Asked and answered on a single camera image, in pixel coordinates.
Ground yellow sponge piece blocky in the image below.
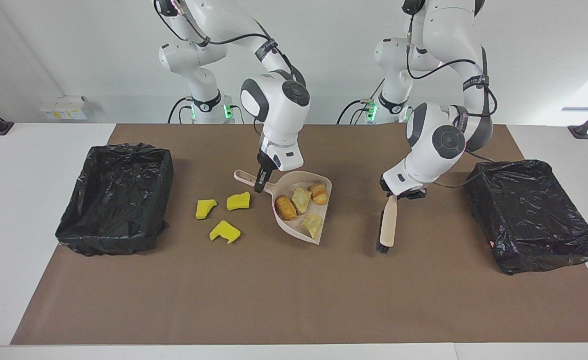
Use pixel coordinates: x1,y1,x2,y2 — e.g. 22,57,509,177
226,191,251,212

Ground brown oval bread piece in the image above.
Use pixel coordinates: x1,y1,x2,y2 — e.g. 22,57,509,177
275,195,298,221

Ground beige hand brush black bristles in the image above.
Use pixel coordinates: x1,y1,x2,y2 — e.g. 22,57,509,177
375,194,399,254

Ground beige plastic dustpan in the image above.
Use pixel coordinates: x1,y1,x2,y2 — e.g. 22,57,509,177
234,169,333,246

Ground orange striped bread piece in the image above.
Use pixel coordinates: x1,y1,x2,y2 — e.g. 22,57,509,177
308,183,329,206

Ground yellow sponge piece large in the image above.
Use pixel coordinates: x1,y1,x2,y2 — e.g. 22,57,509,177
209,220,241,244

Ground yellow sponge piece notched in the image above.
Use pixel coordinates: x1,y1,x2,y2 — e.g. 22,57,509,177
195,199,218,221

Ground pale bread piece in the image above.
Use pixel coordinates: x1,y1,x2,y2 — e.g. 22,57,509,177
301,214,324,240

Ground black bag bin pink spot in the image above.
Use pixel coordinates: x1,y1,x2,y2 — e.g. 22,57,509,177
463,159,588,276

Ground black bag lined bin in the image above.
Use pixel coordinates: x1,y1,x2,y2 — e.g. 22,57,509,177
55,143,174,257

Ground brown table mat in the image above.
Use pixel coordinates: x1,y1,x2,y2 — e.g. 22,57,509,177
10,123,588,346

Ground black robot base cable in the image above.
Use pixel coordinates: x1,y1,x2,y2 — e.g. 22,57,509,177
168,96,190,124

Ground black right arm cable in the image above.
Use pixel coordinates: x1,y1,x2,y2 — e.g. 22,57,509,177
155,0,305,88

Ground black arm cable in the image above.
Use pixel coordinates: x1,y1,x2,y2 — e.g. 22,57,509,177
405,20,497,190
155,0,305,88

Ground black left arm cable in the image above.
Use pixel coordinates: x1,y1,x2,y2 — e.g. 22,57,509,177
405,20,497,190

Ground white wall socket box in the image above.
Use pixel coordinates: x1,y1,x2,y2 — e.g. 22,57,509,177
40,95,88,121

